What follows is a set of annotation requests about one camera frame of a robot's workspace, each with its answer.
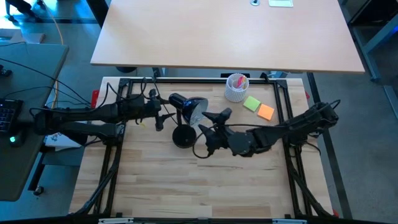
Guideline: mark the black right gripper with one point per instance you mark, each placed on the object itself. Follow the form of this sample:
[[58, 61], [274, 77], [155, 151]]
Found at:
[[241, 143]]

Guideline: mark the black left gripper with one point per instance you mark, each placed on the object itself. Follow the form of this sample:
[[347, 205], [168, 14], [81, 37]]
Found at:
[[153, 107]]

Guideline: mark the black gooseneck desk lamp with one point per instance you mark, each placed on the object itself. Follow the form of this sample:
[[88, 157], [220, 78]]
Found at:
[[184, 137]]

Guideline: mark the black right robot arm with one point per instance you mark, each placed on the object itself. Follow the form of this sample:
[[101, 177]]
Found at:
[[298, 124]]

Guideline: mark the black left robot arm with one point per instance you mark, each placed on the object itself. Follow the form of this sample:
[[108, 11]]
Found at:
[[93, 113]]

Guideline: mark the white textured pen cup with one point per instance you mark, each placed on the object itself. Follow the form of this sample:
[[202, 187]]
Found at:
[[234, 95]]

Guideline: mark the green sticky note pad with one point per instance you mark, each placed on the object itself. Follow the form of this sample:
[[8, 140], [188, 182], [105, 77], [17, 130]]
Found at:
[[252, 103]]

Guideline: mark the pink pen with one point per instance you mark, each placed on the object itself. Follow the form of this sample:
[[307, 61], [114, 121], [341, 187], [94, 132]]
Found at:
[[241, 82]]

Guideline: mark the orange sticky note pad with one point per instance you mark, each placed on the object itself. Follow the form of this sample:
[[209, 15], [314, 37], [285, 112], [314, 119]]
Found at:
[[265, 112]]

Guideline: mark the beige wooden desk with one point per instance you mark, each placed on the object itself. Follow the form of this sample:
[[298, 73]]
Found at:
[[217, 34]]

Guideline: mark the white paper sheet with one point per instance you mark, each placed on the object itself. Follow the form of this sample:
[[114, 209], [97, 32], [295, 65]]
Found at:
[[60, 141]]

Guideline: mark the grey desk grommet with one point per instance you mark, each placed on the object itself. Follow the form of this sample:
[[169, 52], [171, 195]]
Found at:
[[255, 2]]

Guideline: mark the white desk plate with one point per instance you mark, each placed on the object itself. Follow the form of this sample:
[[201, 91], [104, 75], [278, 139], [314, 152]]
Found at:
[[280, 3]]

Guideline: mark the black caster wheel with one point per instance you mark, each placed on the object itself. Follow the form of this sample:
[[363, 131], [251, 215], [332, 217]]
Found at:
[[38, 190]]

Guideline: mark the black computer mouse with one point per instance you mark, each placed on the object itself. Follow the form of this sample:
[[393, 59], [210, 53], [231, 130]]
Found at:
[[15, 140]]

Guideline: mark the black keyboard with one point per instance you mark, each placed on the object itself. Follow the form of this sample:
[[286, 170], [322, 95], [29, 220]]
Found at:
[[7, 115]]

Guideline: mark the grey desk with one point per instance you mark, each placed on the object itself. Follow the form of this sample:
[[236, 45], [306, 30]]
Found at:
[[18, 174]]

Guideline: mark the black chair base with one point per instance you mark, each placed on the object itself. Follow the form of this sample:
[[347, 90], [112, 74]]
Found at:
[[21, 4]]

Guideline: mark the black metal rig frame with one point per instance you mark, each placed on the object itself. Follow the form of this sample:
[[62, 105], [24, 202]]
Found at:
[[202, 81]]

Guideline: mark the blue grey steel frame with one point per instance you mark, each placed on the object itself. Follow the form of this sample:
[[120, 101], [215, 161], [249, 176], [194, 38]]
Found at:
[[376, 37]]

